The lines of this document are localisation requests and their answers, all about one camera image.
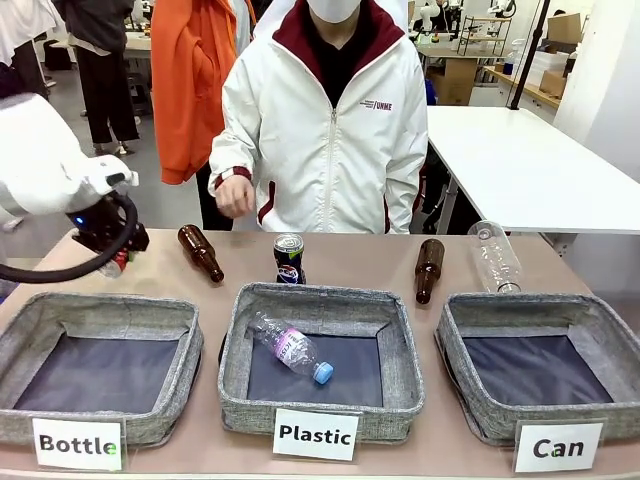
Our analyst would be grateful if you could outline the person in black trousers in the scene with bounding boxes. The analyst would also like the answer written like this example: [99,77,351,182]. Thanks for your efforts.
[51,0,143,157]

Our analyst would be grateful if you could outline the large cardboard box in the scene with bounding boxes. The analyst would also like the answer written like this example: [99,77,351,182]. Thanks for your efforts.
[426,58,477,107]

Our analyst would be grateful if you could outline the person in white coat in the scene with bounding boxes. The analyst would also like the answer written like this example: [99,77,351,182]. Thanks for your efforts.
[0,0,57,104]

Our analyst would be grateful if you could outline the grey fabric basket Can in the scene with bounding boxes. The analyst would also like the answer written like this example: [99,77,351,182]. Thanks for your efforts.
[434,291,640,445]

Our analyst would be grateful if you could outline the black corrugated cable hose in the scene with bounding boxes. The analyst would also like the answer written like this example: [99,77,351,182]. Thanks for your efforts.
[0,192,140,282]

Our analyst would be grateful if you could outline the white sign reading Can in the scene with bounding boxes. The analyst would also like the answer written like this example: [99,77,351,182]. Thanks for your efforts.
[514,419,607,474]

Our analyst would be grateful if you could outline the wooden workbench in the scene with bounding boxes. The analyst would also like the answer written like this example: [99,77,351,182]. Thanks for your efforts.
[483,64,562,110]

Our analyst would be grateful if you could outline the clear label-free plastic bottle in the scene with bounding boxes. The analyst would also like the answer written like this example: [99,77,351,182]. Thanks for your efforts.
[466,220,523,295]

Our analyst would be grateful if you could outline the white sign reading Bottle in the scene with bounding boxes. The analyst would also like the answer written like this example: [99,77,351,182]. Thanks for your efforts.
[31,416,127,473]

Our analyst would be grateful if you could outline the black wire shelf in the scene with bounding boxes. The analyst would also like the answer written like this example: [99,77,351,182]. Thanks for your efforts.
[456,13,514,57]

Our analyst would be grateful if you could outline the brown glass bottle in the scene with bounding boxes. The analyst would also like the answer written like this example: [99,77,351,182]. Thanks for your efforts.
[177,224,226,285]
[413,238,446,305]

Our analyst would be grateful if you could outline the person's right forearm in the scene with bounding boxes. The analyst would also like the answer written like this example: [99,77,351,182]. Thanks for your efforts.
[207,107,264,190]

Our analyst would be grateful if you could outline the grey fabric basket Plastic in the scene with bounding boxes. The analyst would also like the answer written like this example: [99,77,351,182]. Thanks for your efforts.
[217,281,427,445]

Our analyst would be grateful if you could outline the black metal pole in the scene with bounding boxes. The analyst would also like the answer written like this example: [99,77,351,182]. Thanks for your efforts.
[506,0,552,112]

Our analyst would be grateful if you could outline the person in orange jacket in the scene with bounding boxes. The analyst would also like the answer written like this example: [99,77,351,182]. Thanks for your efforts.
[150,0,257,186]

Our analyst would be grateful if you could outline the grey fabric basket Bottle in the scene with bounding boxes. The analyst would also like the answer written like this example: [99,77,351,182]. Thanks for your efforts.
[0,291,205,449]

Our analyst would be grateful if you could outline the white side table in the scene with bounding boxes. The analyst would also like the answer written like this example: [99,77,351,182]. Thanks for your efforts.
[423,105,640,237]

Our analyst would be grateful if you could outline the person's right hand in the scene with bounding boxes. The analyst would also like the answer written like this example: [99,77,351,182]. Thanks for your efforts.
[214,174,257,219]

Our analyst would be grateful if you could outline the small cardboard box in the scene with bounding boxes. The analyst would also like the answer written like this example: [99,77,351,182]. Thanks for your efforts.
[546,12,584,45]

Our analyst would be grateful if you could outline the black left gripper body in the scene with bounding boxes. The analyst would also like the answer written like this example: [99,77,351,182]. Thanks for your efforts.
[68,192,151,257]

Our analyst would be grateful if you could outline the red drink can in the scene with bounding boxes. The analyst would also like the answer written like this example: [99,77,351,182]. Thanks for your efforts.
[98,248,130,280]

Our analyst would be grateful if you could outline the dark blue Pepsi can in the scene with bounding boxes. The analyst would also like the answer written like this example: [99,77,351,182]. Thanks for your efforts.
[272,232,307,286]

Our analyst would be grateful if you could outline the white face mask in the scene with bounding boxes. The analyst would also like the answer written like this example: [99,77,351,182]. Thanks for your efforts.
[305,0,372,24]

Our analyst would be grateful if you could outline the person's left forearm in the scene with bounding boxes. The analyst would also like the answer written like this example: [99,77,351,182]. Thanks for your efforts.
[385,144,430,236]

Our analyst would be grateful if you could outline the plastic bottle with purple label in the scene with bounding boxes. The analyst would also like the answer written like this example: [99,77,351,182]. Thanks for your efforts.
[247,310,335,386]

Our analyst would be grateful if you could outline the white sign reading Plastic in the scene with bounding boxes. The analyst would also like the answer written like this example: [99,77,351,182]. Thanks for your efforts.
[272,407,363,463]

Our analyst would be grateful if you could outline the person in white jacket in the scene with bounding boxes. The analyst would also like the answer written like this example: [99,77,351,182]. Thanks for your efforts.
[207,0,430,236]

